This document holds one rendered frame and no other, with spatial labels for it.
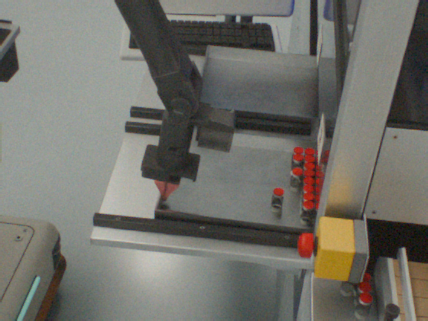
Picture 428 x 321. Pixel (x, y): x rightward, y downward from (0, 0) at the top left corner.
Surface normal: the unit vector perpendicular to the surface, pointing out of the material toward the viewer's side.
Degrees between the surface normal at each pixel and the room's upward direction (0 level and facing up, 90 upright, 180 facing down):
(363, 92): 90
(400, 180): 90
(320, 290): 0
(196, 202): 0
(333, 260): 90
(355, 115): 90
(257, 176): 0
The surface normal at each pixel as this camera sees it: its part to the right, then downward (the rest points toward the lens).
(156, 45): -0.06, 0.64
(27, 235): 0.06, -0.76
